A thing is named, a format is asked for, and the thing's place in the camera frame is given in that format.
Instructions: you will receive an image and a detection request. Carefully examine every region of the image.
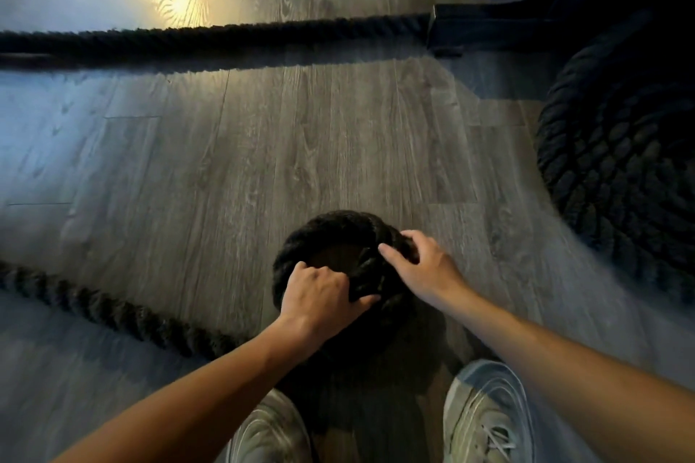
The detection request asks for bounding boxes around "person's white sneaker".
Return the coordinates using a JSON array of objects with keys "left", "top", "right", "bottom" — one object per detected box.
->
[
  {"left": 442, "top": 359, "right": 537, "bottom": 463},
  {"left": 224, "top": 388, "right": 314, "bottom": 463}
]

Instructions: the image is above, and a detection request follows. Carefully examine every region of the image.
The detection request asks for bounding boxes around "person's left white sneaker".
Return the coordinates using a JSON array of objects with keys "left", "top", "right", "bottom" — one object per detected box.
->
[{"left": 224, "top": 388, "right": 314, "bottom": 463}]

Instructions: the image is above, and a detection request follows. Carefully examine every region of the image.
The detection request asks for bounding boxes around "person's right white sneaker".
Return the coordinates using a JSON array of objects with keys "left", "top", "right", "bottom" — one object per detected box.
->
[{"left": 442, "top": 359, "right": 537, "bottom": 463}]

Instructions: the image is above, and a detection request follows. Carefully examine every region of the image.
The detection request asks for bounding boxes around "person's left forearm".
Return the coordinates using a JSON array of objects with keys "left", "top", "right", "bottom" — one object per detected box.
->
[{"left": 51, "top": 316, "right": 322, "bottom": 463}]

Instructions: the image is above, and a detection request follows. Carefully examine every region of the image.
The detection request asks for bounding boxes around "person's left hand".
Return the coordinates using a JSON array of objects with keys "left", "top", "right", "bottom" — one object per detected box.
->
[{"left": 277, "top": 261, "right": 382, "bottom": 351}]

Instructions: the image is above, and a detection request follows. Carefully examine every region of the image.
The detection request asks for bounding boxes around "person's right forearm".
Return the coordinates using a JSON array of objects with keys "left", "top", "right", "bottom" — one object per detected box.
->
[{"left": 450, "top": 284, "right": 695, "bottom": 463}]

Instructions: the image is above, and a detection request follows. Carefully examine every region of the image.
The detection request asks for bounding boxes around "black battle rope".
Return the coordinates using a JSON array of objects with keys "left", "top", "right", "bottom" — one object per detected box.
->
[
  {"left": 0, "top": 14, "right": 433, "bottom": 56},
  {"left": 534, "top": 9, "right": 695, "bottom": 309},
  {"left": 0, "top": 210, "right": 423, "bottom": 371}
]

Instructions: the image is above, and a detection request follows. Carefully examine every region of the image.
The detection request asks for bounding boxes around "coiled black battle rope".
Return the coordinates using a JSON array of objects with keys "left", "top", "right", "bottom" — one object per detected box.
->
[{"left": 534, "top": 9, "right": 695, "bottom": 309}]

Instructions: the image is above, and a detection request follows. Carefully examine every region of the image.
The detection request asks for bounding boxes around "person's right hand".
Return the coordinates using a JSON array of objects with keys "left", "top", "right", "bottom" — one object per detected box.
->
[{"left": 377, "top": 229, "right": 474, "bottom": 313}]

